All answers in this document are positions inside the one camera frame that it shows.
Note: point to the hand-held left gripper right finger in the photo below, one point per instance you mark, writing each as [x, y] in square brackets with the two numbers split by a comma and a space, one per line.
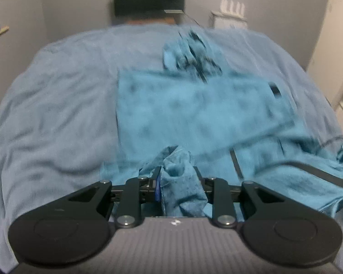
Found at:
[201, 180]

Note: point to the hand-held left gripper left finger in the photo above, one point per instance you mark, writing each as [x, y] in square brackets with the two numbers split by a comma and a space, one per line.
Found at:
[157, 187]

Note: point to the blue patterned garment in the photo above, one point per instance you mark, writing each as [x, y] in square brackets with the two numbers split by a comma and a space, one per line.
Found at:
[205, 120]

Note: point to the light blue bed blanket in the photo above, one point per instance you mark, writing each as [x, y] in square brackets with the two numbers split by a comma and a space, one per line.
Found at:
[54, 111]

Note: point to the white router with antennas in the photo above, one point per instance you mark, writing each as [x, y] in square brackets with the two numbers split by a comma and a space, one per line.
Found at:
[232, 6]

